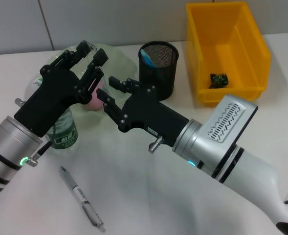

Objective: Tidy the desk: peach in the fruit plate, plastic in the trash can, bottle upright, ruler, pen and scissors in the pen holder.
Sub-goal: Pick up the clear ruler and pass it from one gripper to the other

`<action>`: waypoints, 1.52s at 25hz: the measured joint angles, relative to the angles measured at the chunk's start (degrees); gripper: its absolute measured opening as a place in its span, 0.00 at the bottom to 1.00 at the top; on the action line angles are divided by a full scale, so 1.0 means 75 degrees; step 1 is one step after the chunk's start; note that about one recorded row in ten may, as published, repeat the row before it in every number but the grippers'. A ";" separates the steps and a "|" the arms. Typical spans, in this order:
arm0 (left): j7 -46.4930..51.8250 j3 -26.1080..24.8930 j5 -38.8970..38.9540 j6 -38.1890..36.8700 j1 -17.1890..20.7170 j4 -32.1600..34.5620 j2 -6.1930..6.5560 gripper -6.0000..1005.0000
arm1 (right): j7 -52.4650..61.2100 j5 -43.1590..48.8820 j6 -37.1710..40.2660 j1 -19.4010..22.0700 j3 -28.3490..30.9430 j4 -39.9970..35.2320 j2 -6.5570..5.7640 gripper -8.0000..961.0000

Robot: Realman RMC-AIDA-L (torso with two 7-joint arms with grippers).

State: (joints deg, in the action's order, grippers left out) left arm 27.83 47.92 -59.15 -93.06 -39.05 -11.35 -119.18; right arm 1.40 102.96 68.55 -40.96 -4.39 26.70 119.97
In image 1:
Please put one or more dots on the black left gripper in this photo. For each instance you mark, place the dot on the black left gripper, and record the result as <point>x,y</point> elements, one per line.
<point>50,98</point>

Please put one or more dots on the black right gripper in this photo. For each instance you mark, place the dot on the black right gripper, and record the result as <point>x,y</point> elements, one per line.
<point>148,112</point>

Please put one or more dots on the pink toy peach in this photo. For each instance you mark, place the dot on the pink toy peach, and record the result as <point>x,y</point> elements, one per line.
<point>96,101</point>

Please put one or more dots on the blue scissors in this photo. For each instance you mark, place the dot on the blue scissors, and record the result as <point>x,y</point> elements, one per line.
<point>147,58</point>

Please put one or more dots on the clear water bottle green label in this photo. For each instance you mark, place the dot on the clear water bottle green label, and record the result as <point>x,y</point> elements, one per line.
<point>63,137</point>

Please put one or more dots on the green plastic wrapper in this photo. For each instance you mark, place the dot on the green plastic wrapper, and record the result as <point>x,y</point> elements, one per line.
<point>219,80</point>

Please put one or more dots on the green glass fruit plate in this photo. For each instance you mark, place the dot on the green glass fruit plate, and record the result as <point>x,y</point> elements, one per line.
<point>119,61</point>

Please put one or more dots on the black mesh pen holder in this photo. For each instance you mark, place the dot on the black mesh pen holder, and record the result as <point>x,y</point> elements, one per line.
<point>168,80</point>

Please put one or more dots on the grey pen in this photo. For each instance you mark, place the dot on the grey pen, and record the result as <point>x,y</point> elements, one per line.
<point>70,182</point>

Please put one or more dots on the yellow plastic bin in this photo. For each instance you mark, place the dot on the yellow plastic bin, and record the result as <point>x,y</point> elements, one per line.
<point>219,36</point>

